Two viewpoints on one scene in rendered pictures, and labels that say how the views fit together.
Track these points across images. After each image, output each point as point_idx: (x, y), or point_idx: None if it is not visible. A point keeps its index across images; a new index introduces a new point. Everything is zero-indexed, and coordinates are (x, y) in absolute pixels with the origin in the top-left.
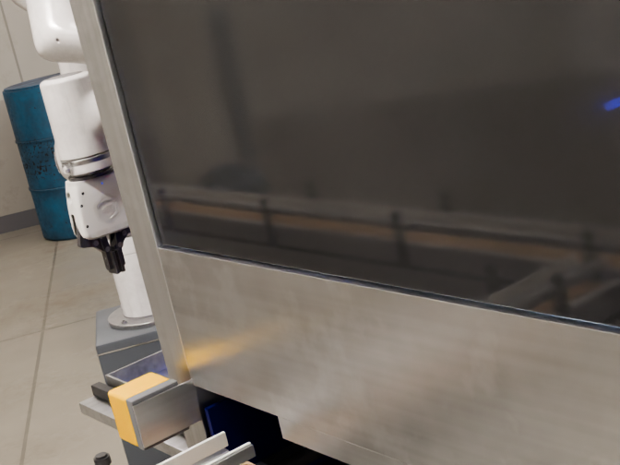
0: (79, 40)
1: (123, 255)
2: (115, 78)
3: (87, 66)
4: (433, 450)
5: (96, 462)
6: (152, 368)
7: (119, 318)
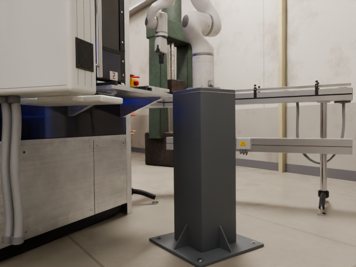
0: (128, 17)
1: (159, 59)
2: None
3: (128, 21)
4: None
5: None
6: (162, 91)
7: None
